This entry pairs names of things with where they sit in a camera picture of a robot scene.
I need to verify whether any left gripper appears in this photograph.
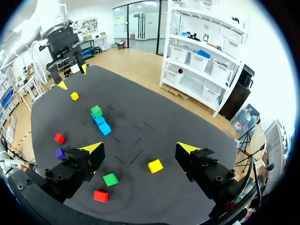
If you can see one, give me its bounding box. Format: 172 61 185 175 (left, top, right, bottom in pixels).
45 25 88 90

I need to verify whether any small green cube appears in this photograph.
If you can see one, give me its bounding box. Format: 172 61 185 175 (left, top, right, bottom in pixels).
103 172 120 187
90 105 104 118

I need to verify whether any small red cube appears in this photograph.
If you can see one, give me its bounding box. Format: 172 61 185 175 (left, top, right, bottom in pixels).
93 189 110 203
54 133 66 145

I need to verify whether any small purple cube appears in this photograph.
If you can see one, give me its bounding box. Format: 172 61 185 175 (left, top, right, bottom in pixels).
55 147 67 160

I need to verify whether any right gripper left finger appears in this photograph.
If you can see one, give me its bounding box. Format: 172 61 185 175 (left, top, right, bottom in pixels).
44 141 106 203

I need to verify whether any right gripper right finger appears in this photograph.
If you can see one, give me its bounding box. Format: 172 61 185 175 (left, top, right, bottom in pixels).
175 141 236 204

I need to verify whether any white cable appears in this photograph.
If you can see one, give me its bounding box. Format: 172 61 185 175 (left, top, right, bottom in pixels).
29 40 49 85

